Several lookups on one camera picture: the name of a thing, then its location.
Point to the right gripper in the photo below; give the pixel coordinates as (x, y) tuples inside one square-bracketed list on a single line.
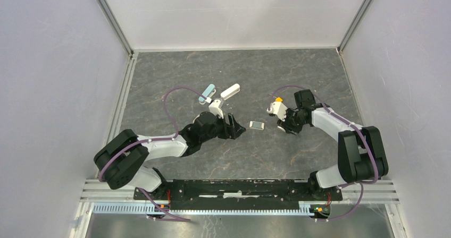
[(286, 125)]

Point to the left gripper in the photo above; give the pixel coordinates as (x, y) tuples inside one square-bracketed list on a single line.
[(234, 129)]

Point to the staple box grey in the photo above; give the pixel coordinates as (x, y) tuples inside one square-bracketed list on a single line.
[(256, 125)]

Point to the white stapler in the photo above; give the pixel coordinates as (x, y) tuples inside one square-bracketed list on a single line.
[(230, 91)]

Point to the light blue stapler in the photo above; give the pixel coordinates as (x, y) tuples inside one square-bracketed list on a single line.
[(209, 91)]

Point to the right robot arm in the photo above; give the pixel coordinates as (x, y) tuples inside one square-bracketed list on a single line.
[(361, 156)]

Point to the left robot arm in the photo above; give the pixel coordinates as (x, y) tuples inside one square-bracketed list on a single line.
[(121, 161)]

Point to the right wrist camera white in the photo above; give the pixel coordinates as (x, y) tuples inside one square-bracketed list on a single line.
[(278, 109)]

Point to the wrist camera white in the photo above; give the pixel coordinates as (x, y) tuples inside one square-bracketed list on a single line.
[(215, 107), (278, 109)]

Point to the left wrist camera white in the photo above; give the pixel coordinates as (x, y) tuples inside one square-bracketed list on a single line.
[(215, 107)]

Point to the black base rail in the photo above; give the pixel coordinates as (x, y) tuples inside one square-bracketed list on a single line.
[(250, 194)]

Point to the white cable tray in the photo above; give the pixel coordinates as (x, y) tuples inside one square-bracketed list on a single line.
[(147, 208)]

